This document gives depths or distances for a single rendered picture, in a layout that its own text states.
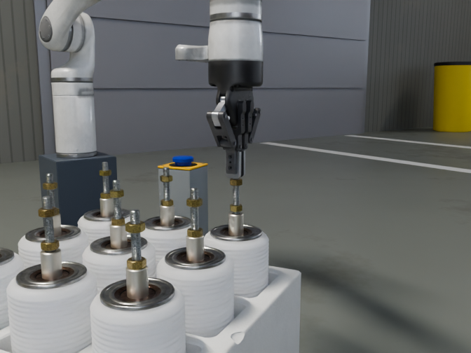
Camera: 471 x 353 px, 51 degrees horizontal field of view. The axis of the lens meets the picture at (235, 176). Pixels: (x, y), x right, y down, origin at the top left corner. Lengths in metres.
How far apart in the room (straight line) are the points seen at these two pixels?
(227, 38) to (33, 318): 0.40
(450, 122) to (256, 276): 4.91
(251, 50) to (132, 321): 0.37
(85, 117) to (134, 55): 2.36
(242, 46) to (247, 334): 0.36
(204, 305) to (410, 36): 5.30
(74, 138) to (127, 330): 0.74
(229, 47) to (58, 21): 0.57
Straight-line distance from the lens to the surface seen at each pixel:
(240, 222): 0.70
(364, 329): 1.02
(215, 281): 0.59
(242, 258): 0.68
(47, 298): 0.56
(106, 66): 3.43
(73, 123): 1.17
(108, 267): 0.65
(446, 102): 5.51
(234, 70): 0.65
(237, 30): 0.65
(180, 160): 0.92
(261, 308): 0.65
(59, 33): 1.16
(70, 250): 0.72
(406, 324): 1.06
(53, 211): 0.57
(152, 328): 0.49
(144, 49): 3.56
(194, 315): 0.60
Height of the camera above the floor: 0.46
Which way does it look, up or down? 10 degrees down
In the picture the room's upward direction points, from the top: straight up
